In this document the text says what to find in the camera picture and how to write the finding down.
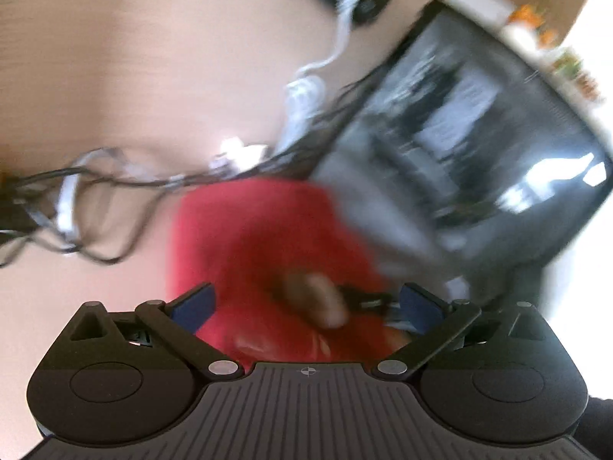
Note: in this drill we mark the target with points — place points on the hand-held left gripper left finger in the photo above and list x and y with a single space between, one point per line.
194 309

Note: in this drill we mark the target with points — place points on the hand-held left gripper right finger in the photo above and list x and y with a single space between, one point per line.
424 309

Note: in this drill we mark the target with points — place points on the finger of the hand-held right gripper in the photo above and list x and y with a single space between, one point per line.
366 298

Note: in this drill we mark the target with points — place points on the red fleece hooded garment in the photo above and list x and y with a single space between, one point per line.
239 249

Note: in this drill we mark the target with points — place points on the white glass-sided computer case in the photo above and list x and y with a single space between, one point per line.
479 129

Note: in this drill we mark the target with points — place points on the white shelf with colourful items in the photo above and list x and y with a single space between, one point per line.
527 14

